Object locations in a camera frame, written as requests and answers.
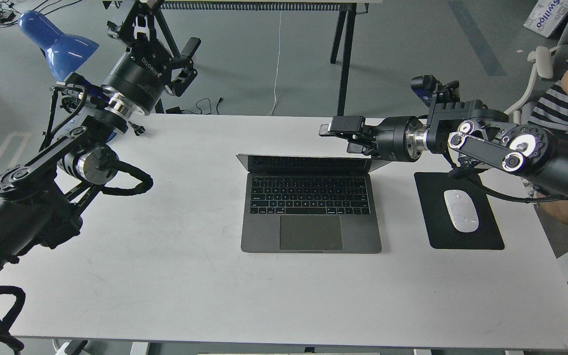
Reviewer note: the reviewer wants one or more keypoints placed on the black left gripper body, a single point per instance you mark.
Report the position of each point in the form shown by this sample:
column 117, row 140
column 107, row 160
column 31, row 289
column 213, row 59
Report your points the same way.
column 141, row 73

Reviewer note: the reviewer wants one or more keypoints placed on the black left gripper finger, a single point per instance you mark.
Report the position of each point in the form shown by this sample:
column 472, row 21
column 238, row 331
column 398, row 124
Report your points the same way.
column 185, row 64
column 134, row 25

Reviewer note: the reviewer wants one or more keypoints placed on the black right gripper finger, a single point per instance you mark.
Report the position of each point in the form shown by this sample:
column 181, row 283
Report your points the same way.
column 348, row 127
column 368, row 149

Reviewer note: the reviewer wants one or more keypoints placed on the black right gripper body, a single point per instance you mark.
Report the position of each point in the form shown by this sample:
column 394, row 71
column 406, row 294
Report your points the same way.
column 394, row 139

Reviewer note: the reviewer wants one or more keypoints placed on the grey laptop computer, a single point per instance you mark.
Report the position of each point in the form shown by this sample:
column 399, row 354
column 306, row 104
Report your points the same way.
column 310, row 204

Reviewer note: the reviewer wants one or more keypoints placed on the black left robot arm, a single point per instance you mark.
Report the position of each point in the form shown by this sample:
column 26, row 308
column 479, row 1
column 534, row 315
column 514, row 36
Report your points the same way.
column 41, row 201

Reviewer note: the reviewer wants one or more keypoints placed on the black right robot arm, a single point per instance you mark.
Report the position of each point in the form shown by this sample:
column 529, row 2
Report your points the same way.
column 483, row 137

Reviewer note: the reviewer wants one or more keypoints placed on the blue desk lamp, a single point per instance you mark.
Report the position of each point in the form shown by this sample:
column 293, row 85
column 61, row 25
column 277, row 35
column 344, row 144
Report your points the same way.
column 64, row 54

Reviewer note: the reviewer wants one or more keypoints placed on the white computer mouse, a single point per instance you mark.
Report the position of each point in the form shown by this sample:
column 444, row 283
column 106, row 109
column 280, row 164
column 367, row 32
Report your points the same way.
column 461, row 210

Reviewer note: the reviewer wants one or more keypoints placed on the black mouse pad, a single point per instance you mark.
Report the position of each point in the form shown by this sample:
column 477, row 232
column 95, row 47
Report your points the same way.
column 441, row 232

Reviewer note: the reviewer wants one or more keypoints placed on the white cardboard box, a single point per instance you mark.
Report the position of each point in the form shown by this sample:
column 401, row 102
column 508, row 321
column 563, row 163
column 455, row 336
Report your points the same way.
column 546, row 16

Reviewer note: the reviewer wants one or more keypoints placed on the black background table frame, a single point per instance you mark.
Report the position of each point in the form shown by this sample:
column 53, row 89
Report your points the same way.
column 291, row 59

